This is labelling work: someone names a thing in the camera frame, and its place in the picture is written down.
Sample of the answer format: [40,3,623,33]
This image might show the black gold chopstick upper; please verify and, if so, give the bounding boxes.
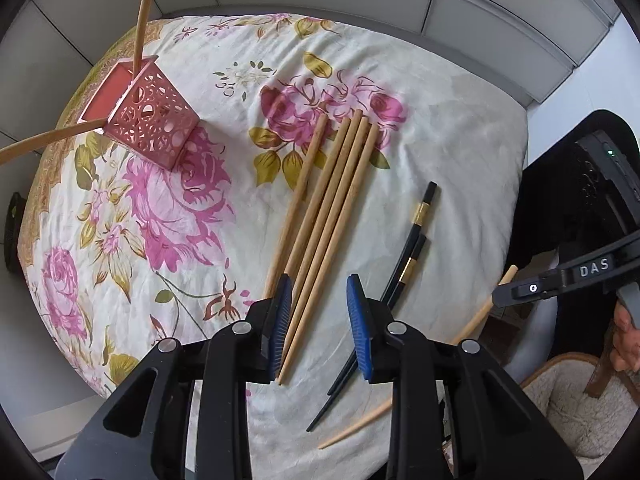
[328,181,437,398]

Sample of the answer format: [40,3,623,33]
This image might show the black gold chopstick lower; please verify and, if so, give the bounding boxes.
[306,232,427,432]

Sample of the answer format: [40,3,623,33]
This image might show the floral tablecloth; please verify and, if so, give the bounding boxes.
[16,13,530,480]

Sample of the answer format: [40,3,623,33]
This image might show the pink perforated utensil holder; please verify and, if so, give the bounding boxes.
[80,55,200,170]

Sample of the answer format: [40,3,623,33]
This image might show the wooden chair with cushion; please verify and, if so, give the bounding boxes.
[484,253,640,470]

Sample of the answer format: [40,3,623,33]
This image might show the black trash bin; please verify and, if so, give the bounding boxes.
[3,192,26,275]

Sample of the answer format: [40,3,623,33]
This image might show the black gold chopstick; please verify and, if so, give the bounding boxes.
[306,232,427,432]
[328,181,437,398]

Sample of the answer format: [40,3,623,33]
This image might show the person's hand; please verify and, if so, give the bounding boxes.
[610,301,640,373]

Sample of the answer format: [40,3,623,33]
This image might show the wooden chopstick curved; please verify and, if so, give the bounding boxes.
[450,264,518,344]

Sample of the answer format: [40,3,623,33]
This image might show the white kitchen cabinets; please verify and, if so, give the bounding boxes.
[1,0,620,105]

